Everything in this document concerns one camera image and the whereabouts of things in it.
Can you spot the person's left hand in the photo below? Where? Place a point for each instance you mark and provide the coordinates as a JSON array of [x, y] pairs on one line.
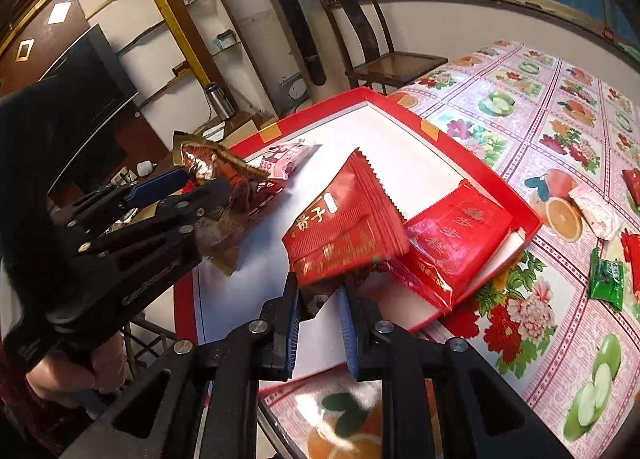
[[85, 379]]

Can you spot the black television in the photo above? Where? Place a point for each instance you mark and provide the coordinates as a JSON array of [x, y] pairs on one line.
[[95, 84]]

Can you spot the white-pink snack packet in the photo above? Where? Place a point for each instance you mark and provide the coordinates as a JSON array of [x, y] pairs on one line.
[[597, 213]]

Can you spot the shiny crumpled red packet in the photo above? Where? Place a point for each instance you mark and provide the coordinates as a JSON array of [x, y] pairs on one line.
[[632, 261]]

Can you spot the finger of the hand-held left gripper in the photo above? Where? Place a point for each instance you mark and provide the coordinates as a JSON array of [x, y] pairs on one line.
[[200, 204], [155, 186]]

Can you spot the large red packet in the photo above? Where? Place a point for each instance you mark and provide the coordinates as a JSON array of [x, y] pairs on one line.
[[460, 239]]

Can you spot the red box with white inside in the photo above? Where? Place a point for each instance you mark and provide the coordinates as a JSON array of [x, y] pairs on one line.
[[330, 134]]

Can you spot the dark wooden chair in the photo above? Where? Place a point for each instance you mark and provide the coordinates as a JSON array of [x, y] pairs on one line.
[[400, 64]]

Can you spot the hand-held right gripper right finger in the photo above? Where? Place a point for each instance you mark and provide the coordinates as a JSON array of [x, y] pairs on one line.
[[348, 334]]

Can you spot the red gold-print snack packet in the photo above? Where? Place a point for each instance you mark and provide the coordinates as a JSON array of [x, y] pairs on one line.
[[345, 224]]

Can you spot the gold-framed wall shelf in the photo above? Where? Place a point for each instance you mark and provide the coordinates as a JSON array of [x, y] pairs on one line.
[[165, 4]]

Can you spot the steel thermos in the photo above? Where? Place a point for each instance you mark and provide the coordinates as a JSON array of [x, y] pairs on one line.
[[220, 101]]

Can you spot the pink snack packet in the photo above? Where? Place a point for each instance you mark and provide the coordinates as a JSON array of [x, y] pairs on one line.
[[285, 161]]

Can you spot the gold-brown snack packet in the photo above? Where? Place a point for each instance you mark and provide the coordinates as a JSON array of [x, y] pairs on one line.
[[210, 159]]

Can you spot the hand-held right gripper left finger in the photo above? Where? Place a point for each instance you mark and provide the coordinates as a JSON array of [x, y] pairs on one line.
[[292, 334]]

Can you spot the white standing air conditioner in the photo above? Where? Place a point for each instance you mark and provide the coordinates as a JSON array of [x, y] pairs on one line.
[[295, 29]]

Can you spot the green snack packet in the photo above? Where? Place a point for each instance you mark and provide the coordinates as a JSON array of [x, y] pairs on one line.
[[606, 281]]

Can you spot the small red box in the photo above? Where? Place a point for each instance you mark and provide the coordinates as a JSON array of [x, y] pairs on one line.
[[608, 33]]

